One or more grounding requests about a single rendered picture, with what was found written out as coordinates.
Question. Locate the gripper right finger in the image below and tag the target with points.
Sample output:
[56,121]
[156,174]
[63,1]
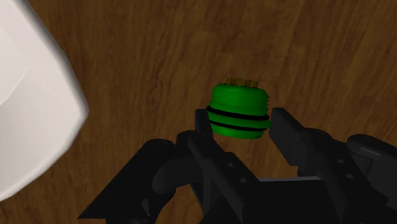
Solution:
[338,173]

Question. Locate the white toilet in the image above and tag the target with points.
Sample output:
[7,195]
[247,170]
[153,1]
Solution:
[31,93]

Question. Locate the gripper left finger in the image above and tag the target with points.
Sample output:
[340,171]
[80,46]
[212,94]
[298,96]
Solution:
[173,183]

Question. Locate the green ribbed cylinder black bands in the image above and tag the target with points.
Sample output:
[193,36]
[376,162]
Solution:
[238,99]

